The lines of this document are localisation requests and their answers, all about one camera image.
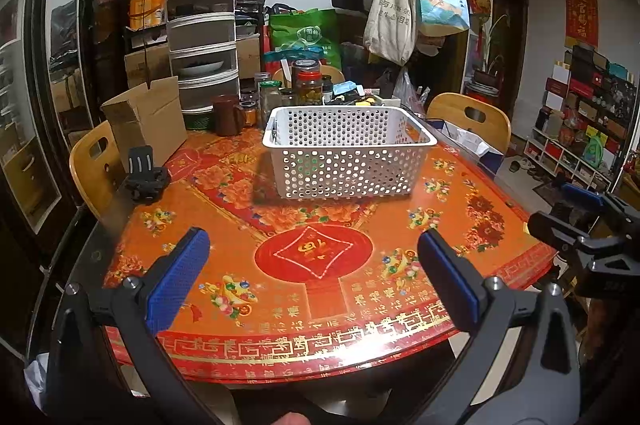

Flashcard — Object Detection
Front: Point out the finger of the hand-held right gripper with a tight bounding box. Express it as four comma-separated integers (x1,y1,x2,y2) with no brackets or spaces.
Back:
551,177,610,215
527,211,597,257

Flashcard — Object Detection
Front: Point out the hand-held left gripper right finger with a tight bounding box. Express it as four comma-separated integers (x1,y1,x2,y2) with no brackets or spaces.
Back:
417,229,583,425

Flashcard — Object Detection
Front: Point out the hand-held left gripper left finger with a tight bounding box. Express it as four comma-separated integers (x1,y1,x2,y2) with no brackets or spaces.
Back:
42,227,236,425

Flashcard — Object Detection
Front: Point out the white perforated plastic basket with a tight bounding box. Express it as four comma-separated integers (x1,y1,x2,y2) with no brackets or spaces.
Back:
262,106,439,200

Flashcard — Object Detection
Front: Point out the white cubby shelf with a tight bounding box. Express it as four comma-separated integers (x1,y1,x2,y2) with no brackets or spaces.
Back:
522,45,640,190

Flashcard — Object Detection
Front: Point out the black clamp stand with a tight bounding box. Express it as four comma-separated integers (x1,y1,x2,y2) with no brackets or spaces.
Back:
124,146,171,204

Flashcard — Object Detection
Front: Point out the blue white box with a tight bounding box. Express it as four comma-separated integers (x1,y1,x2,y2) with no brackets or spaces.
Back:
440,122,506,176

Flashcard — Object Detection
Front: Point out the wooden chair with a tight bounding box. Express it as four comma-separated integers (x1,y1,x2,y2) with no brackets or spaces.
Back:
426,93,512,156
69,121,126,221

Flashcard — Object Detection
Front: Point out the open cardboard box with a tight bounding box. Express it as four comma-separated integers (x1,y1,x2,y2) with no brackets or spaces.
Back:
101,76,188,173

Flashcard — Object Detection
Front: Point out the potted plant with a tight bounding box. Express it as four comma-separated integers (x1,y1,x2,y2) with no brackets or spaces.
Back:
472,15,508,88

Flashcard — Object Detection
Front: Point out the brown mug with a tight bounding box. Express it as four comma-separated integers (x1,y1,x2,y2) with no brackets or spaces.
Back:
212,94,246,136

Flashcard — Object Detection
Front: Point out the crumpled clear plastic bag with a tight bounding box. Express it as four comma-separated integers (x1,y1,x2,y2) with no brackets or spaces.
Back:
395,70,426,112

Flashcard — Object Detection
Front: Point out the green lid glass jar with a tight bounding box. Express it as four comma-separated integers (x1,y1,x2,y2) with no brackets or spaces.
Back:
258,80,282,130

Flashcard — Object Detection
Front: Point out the glass door cabinet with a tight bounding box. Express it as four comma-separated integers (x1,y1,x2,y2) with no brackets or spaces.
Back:
0,0,126,256

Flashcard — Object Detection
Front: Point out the glass pickle jar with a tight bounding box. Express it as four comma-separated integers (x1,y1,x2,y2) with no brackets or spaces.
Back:
292,59,323,106

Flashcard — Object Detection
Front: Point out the small cardboard box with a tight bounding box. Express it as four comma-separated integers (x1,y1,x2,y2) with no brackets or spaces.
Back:
235,35,263,78

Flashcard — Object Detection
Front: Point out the stacked grey drawer tower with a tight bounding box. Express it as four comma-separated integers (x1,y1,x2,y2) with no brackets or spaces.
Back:
165,0,241,116

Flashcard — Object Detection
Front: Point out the blue printed paper bag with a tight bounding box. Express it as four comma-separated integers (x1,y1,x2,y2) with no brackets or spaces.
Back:
412,0,472,36

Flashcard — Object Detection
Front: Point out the beige canvas tote bag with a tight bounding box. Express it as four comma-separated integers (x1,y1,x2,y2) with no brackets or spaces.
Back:
363,0,418,66

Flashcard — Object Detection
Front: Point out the orange tin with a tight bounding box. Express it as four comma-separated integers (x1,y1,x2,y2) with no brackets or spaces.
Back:
129,0,167,30

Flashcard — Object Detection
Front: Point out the green shopping bag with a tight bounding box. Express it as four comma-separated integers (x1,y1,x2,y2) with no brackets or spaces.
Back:
269,9,343,68

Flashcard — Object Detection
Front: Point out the red wall scroll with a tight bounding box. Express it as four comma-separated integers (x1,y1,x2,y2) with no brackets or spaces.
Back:
565,0,599,50

